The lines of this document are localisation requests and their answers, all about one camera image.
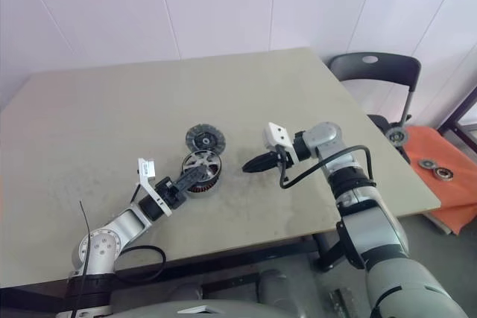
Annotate spoked silver motor rotor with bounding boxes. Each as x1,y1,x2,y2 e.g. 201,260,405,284
181,149,224,181

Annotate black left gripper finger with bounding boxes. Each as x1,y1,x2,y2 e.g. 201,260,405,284
177,166,209,194

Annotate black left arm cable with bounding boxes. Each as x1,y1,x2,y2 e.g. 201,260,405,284
111,245,168,284

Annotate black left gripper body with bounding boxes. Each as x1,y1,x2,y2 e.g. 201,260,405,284
154,176,187,209

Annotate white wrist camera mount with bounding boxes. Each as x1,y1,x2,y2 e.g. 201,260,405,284
262,121,299,165
136,157,173,218

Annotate silver motor housing copper windings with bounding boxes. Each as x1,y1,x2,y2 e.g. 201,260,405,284
185,172,224,199

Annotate dark grey rounded shape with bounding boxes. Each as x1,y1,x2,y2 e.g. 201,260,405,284
256,269,299,318

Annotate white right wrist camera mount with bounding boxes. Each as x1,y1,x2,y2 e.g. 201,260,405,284
262,121,299,165

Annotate black plastic chair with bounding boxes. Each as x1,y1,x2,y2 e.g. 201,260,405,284
329,51,422,165

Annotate white flat board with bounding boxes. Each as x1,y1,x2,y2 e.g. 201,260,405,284
420,209,454,235

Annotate black table frame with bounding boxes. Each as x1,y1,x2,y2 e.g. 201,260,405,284
0,234,336,296

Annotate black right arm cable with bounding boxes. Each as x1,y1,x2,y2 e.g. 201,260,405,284
278,145,376,189

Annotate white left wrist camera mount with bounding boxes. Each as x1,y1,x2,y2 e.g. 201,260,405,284
136,157,173,218

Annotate thin black strap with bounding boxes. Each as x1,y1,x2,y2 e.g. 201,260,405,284
74,200,91,318

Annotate orange cloth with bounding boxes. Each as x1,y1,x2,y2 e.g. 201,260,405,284
404,125,477,236

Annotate round metal bearing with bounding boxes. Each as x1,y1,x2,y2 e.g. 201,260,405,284
432,167,455,182

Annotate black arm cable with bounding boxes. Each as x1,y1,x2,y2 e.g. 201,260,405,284
278,145,376,189
111,245,168,284

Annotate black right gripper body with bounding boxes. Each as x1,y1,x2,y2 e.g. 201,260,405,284
274,145,297,171

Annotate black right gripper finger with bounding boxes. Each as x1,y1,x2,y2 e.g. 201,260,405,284
241,163,279,174
244,153,279,166

